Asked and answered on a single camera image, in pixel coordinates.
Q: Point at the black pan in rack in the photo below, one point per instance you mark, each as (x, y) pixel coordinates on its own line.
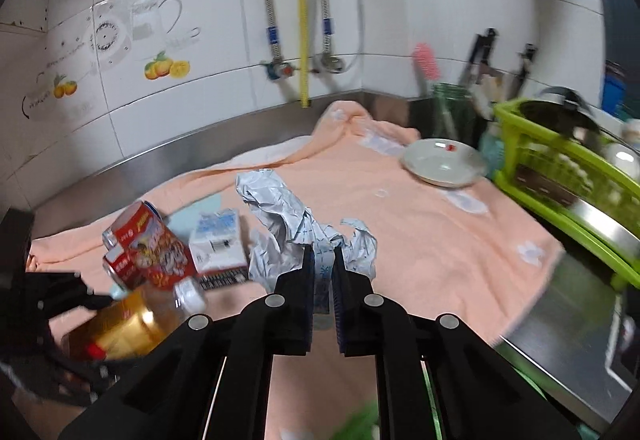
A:
(561, 110)

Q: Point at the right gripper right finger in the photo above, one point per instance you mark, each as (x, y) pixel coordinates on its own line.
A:
(436, 378)

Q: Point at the black knife handles on wall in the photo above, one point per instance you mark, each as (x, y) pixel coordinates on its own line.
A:
(478, 64)

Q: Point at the red soda can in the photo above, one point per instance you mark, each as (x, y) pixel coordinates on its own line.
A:
(122, 270)

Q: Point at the white ceramic plate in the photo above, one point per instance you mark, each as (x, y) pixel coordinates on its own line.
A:
(444, 163)

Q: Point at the pink bottle brush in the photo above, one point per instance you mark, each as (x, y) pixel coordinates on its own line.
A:
(426, 62)

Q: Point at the white small carton box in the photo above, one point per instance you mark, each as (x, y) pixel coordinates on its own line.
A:
(216, 242)

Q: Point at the red cartoon paper tub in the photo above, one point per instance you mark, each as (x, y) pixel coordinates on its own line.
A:
(158, 253)

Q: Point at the peach pink towel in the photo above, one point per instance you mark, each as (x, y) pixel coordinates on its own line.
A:
(474, 253)

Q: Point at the amber plastic drink bottle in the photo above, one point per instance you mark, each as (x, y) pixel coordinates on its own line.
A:
(133, 326)

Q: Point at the silver foil wrapper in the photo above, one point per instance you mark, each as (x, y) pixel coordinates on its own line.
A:
(291, 227)

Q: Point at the green dish rack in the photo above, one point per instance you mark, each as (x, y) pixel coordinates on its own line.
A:
(574, 189)

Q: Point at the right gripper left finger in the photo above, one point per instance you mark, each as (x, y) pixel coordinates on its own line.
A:
(210, 378)

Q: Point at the black flat cigarette box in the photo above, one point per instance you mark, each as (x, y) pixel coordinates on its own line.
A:
(223, 278)

